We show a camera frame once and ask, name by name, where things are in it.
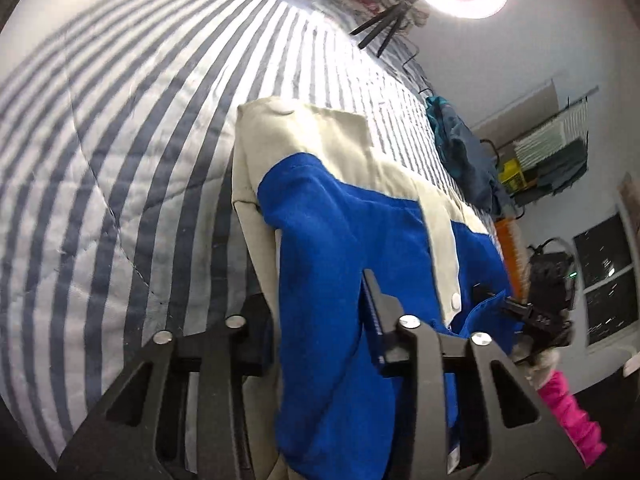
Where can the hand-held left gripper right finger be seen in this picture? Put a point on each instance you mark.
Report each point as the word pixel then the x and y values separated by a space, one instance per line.
pixel 374 320

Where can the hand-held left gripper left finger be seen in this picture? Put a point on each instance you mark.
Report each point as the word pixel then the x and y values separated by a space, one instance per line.
pixel 255 350

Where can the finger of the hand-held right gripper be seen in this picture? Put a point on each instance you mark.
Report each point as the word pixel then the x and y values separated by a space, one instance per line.
pixel 517 307
pixel 482 294

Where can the cream and blue jacket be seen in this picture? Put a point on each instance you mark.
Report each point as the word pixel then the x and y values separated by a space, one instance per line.
pixel 325 240

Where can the dark hanging clothes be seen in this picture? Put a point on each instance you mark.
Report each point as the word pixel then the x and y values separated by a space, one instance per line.
pixel 565 170

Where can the black clothes rack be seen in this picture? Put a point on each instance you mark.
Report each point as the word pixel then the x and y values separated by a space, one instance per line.
pixel 585 92

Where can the person's right hand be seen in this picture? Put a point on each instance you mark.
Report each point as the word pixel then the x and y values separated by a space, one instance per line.
pixel 547 362

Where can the dark window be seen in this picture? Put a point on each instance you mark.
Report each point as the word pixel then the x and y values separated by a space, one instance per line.
pixel 605 260

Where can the yellow box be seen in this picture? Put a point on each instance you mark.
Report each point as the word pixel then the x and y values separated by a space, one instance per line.
pixel 510 175

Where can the striped hanging towel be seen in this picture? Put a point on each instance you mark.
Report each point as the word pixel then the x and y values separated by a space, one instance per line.
pixel 545 140

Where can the dark blue clothing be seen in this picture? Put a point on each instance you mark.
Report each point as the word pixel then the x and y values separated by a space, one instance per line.
pixel 465 155

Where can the black tripod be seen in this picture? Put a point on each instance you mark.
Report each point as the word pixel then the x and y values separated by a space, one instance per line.
pixel 387 25

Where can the wall poster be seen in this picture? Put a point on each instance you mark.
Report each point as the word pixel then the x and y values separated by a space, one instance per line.
pixel 631 195

